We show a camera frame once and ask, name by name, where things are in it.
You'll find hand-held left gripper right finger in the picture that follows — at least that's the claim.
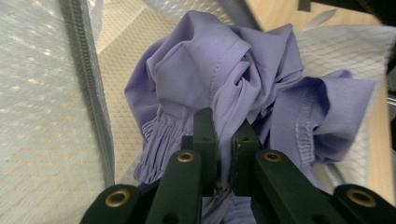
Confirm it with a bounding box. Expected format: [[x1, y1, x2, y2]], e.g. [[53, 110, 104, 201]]
[[232, 119, 316, 200]]

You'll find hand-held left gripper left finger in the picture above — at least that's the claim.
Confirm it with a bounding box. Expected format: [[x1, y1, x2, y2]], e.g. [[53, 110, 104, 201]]
[[157, 106, 219, 200]]

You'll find purple garment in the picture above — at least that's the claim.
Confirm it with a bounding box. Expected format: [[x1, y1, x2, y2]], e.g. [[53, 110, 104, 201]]
[[124, 9, 377, 224]]

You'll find white mesh laundry bag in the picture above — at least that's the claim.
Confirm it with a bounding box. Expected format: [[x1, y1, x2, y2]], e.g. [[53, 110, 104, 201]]
[[0, 0, 396, 224]]

